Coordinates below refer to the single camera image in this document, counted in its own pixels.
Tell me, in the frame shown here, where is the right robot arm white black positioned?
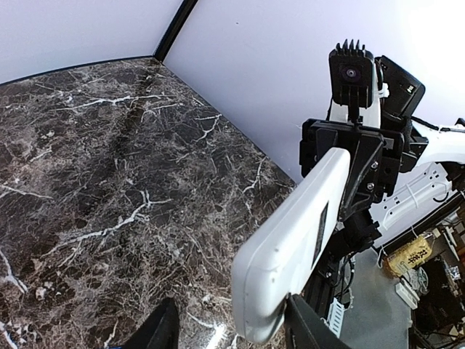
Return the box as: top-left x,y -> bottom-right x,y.
299,47 -> 464,253

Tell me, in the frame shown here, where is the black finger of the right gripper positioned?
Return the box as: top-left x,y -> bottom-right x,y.
339,125 -> 384,222

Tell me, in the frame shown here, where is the white red remote control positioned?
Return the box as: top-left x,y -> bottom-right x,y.
231,148 -> 350,344

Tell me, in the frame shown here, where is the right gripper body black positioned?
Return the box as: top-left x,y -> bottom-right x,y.
299,119 -> 404,251

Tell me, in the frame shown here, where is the right white cable duct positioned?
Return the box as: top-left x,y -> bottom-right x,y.
326,298 -> 345,338

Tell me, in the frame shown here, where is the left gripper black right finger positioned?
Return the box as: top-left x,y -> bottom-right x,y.
284,294 -> 350,349

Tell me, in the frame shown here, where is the right black frame post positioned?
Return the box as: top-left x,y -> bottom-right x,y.
153,0 -> 198,63

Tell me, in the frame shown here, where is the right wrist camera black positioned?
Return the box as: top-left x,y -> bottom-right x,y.
328,39 -> 375,108

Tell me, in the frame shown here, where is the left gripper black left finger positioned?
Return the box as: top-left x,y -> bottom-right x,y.
110,297 -> 180,349

